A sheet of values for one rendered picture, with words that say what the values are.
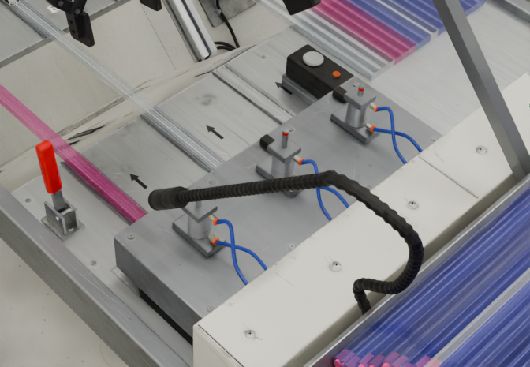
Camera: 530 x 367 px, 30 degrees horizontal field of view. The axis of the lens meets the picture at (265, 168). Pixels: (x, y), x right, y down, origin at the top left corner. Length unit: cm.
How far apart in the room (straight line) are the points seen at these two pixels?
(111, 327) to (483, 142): 41
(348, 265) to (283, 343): 10
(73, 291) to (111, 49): 129
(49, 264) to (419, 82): 49
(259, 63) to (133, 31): 108
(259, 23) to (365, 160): 144
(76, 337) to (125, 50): 92
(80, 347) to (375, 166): 64
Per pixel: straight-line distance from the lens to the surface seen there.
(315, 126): 104
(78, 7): 104
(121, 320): 94
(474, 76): 93
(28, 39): 124
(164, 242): 93
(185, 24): 195
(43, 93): 215
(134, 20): 227
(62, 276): 99
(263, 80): 117
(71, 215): 102
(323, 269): 89
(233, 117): 113
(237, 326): 85
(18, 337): 146
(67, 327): 148
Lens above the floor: 200
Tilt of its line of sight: 57 degrees down
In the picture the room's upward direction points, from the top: 81 degrees clockwise
